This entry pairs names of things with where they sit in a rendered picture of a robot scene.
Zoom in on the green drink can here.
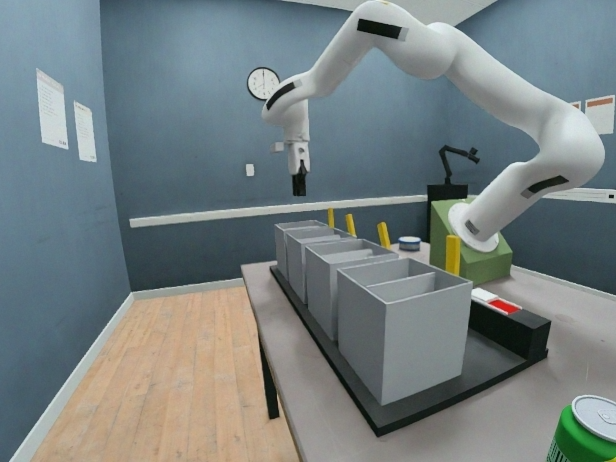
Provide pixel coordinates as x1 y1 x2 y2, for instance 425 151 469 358
545 395 616 462

